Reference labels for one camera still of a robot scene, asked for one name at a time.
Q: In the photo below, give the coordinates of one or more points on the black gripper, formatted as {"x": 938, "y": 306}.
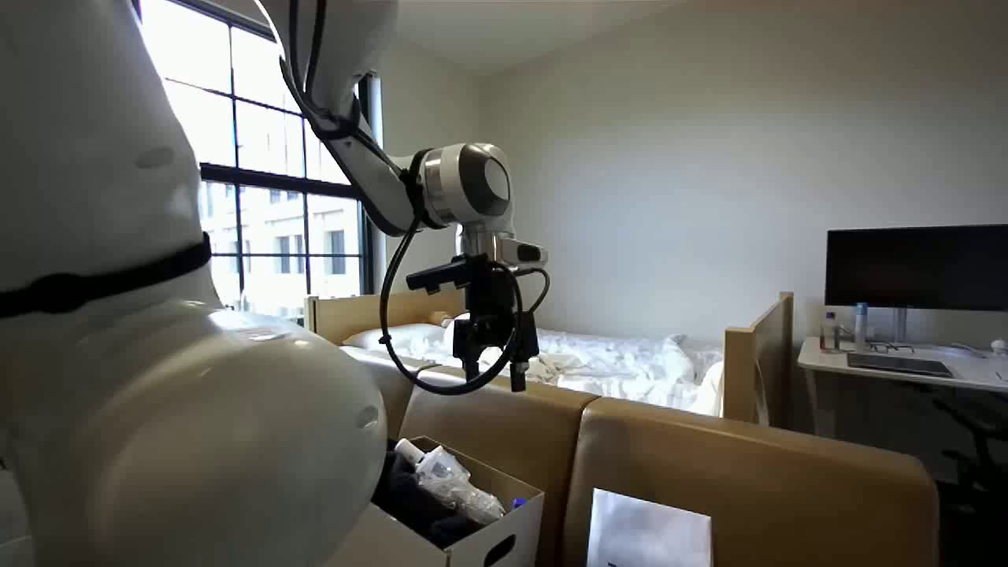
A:
{"x": 496, "y": 318}

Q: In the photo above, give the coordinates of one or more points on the white object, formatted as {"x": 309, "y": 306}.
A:
{"x": 448, "y": 482}

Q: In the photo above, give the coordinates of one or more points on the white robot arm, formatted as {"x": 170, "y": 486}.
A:
{"x": 148, "y": 424}

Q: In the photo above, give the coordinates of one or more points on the dark navy clothing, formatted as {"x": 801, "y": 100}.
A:
{"x": 399, "y": 493}

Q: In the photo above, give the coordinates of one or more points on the white cardboard box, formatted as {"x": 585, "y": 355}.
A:
{"x": 380, "y": 539}

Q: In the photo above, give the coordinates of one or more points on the white paper sheet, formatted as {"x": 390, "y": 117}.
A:
{"x": 644, "y": 534}

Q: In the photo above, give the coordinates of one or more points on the black framed window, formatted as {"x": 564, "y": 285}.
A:
{"x": 267, "y": 188}

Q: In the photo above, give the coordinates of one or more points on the wooden bed with white bedding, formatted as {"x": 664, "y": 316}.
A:
{"x": 739, "y": 376}

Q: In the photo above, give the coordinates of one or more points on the plastic water bottle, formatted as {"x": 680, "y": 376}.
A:
{"x": 862, "y": 325}

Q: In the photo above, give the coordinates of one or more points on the black keyboard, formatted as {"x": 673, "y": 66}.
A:
{"x": 900, "y": 365}

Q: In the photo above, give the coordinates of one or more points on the black computer monitor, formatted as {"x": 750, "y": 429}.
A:
{"x": 916, "y": 267}

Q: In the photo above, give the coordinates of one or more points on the white desk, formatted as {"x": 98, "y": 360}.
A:
{"x": 900, "y": 402}

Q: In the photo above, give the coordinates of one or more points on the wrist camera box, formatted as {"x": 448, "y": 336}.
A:
{"x": 472, "y": 252}

